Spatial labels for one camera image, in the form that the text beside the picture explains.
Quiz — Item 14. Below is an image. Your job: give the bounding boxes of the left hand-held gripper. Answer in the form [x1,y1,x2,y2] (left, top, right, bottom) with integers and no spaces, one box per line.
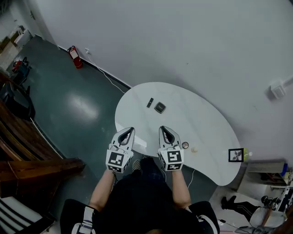
[105,127,136,173]

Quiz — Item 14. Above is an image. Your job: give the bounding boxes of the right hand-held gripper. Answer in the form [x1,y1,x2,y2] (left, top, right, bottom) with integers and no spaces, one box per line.
[157,125,184,171]

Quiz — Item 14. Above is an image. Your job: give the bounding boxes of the square black compact case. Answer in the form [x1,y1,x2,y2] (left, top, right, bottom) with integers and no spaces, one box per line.
[153,101,167,114]

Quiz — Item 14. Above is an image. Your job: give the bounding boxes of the person's left forearm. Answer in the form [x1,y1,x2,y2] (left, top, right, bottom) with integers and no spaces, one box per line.
[88,170,116,212]

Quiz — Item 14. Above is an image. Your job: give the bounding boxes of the person's right forearm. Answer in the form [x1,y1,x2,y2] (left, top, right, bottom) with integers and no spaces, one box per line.
[171,169,192,209]

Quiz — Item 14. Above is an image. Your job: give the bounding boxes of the white round table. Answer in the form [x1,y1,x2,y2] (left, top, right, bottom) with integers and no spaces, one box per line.
[114,81,242,187]

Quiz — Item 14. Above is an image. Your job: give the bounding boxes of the person's black trousers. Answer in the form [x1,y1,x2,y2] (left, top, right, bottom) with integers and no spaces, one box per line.
[114,157,173,195]

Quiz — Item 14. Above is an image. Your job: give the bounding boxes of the black framed picture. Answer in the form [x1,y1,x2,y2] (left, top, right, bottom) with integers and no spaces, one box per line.
[228,147,244,163]

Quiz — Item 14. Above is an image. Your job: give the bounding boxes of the person's black shirt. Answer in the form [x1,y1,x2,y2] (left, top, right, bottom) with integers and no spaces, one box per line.
[60,178,221,234]

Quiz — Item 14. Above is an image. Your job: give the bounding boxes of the red fire extinguisher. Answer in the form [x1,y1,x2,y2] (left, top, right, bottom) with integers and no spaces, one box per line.
[66,45,84,69]

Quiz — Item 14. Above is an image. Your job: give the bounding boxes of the wooden staircase railing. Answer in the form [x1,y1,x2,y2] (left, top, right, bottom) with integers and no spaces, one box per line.
[0,73,86,200]

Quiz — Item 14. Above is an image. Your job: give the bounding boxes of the grey wooden cabinet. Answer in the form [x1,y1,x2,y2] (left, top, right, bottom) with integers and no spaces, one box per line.
[238,160,289,195]

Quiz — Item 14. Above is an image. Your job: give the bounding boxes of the black office chair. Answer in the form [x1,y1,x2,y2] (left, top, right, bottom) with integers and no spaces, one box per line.
[0,80,37,120]

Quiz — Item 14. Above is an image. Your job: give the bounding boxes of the teal and red vacuum cleaner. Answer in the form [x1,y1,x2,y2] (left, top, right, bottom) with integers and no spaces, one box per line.
[12,56,32,79]

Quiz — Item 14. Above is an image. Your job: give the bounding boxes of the cardboard boxes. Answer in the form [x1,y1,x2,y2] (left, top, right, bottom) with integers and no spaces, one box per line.
[0,24,33,69]

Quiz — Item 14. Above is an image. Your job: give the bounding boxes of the white door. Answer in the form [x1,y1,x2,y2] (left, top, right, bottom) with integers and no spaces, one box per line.
[22,0,50,44]

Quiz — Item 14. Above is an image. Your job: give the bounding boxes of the white power cable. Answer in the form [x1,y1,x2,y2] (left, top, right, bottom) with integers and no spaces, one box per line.
[86,51,127,95]

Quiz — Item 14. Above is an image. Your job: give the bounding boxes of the white wall conduit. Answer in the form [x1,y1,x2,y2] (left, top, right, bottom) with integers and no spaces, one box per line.
[282,74,293,88]

